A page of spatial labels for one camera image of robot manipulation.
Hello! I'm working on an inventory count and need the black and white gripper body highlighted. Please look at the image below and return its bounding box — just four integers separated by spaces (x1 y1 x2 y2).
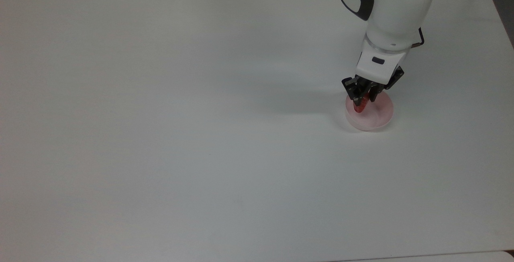
341 39 411 99

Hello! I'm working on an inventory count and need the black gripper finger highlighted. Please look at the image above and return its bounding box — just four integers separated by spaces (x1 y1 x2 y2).
368 82 381 103
349 78 368 107

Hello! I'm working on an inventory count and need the red strawberry with green stem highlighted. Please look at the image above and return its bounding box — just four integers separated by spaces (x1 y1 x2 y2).
353 97 369 114

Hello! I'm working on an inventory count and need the pink plastic bowl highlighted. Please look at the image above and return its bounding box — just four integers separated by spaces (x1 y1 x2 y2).
345 91 395 132

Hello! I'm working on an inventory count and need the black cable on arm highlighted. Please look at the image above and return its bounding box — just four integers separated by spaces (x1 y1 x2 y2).
411 27 425 49

